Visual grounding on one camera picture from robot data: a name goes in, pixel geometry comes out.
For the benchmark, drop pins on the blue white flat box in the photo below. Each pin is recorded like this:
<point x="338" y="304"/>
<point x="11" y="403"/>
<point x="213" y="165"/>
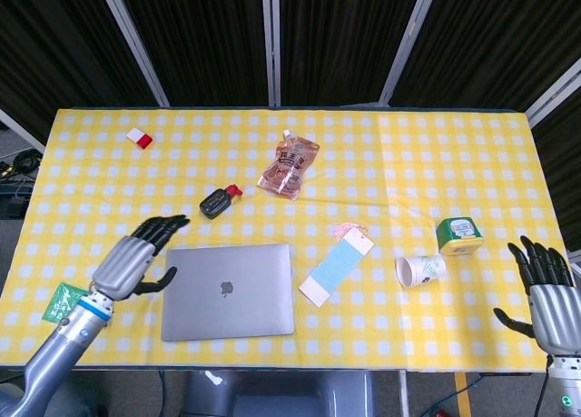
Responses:
<point x="336" y="271"/>

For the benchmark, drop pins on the yellow floor tape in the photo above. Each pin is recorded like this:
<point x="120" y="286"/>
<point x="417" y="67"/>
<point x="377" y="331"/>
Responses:
<point x="462" y="394"/>

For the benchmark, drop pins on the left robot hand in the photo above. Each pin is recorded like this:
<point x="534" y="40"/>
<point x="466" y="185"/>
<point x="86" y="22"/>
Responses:
<point x="131" y="262"/>

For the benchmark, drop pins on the green snack packet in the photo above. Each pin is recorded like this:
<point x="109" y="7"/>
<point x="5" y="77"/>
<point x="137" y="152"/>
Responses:
<point x="59" y="303"/>

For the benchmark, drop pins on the red white small box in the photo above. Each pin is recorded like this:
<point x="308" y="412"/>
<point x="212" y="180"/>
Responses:
<point x="139" y="137"/>

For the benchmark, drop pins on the yellow checkered tablecloth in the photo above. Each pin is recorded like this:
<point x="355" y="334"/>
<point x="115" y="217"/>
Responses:
<point x="290" y="235"/>

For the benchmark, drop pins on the green tea tin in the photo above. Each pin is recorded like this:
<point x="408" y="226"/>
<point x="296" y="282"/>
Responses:
<point x="459" y="236"/>

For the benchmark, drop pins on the pink patterned packet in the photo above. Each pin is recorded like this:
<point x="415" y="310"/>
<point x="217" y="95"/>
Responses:
<point x="346" y="230"/>

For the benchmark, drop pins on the white paper cup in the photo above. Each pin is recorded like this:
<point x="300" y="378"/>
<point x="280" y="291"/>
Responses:
<point x="420" y="271"/>

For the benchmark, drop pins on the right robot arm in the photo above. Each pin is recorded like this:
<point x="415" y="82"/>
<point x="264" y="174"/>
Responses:
<point x="565" y="385"/>

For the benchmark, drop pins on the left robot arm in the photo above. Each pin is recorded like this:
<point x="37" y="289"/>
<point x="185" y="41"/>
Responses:
<point x="59" y="349"/>

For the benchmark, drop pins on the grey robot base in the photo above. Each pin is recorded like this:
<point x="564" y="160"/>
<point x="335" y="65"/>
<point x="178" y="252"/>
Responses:
<point x="281" y="392"/>

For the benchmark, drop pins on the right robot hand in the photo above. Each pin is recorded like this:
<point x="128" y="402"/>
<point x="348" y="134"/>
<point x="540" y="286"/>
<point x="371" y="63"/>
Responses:
<point x="547" y="308"/>

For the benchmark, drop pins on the black bottle red cap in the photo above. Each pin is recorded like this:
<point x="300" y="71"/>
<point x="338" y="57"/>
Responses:
<point x="217" y="202"/>

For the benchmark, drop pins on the orange drink pouch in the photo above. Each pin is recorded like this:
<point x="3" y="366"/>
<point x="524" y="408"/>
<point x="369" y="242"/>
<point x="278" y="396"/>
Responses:
<point x="289" y="167"/>

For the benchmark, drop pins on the silver laptop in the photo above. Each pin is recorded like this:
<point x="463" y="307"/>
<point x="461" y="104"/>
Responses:
<point x="229" y="294"/>

